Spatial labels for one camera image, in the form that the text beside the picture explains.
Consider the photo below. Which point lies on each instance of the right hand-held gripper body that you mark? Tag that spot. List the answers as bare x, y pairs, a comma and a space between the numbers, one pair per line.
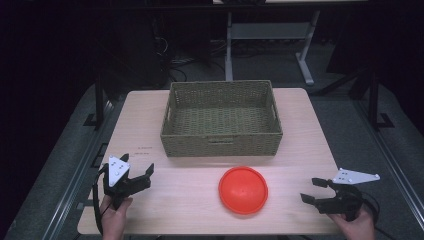
343, 200

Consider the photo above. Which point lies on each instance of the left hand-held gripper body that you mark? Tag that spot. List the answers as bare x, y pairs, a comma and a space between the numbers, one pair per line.
116, 173

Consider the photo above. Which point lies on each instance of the orange-red plastic bowl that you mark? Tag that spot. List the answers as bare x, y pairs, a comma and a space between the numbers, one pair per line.
243, 190

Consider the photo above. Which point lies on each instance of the green woven basket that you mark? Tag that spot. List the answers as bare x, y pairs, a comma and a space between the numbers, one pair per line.
220, 121

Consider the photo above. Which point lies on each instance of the person's right hand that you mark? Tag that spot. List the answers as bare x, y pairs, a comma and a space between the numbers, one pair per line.
358, 228

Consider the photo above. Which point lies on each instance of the person's left hand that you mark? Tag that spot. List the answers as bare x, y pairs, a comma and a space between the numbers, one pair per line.
113, 220

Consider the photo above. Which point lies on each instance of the dark cabinet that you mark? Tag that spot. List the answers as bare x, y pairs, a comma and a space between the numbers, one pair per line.
136, 50

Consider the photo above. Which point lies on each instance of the grey metal floor rail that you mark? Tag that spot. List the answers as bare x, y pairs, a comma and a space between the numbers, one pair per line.
71, 180
390, 156

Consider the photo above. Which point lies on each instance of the black metal stand post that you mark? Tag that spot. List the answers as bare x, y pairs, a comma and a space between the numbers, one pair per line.
373, 100
99, 100

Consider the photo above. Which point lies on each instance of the grey metal table frame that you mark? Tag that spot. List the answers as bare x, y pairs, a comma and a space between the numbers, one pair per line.
266, 30

